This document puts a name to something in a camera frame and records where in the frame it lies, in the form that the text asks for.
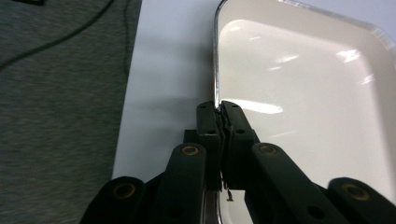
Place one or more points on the white square plate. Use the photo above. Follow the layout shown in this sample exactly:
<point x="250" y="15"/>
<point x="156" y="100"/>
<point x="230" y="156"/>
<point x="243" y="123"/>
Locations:
<point x="295" y="93"/>

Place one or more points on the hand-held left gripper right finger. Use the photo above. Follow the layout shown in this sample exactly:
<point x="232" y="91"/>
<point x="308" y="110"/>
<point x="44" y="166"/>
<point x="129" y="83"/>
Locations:
<point x="238" y="130"/>

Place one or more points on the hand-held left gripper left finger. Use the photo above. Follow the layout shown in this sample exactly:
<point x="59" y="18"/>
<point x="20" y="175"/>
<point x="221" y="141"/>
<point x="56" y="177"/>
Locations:
<point x="210" y="124"/>

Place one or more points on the white table mat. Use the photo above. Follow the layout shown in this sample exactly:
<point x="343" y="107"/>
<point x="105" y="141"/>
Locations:
<point x="168" y="62"/>

